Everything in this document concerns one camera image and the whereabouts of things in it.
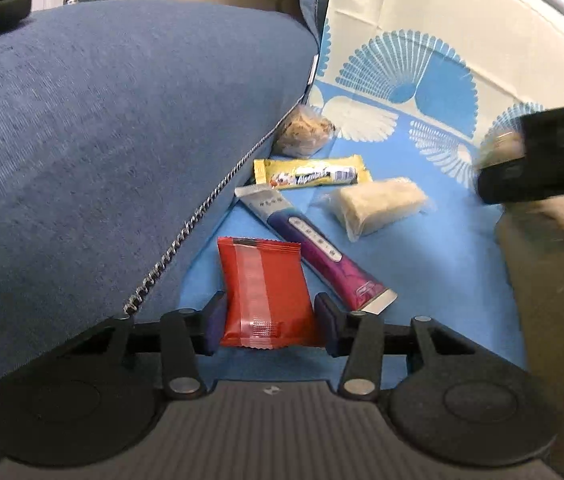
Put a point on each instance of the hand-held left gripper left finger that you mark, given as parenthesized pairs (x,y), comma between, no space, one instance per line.
(213,325)

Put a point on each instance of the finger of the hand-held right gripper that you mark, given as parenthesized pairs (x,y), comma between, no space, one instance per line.
(561,132)
(521,182)

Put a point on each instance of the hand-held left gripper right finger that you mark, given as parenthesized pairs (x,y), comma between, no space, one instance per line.
(329,325)

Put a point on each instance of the clear bag of oats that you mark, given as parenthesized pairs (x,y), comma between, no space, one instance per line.
(504,147)

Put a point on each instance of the red snack packet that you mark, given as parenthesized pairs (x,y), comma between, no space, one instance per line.
(262,285)

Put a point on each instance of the purple white tube packet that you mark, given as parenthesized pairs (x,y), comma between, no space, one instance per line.
(307,240)

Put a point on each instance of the brown cardboard box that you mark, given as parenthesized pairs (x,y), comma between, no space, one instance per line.
(551,320)

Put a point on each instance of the yellow snack bar packet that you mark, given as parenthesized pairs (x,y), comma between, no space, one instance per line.
(312,172)

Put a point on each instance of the clear round cookie packet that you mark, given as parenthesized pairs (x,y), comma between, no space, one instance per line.
(302,132)

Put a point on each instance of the clear white bar packet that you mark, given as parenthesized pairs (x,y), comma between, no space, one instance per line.
(376,205)

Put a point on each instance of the blue zippered cushion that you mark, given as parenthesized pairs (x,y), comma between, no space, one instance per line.
(87,160)

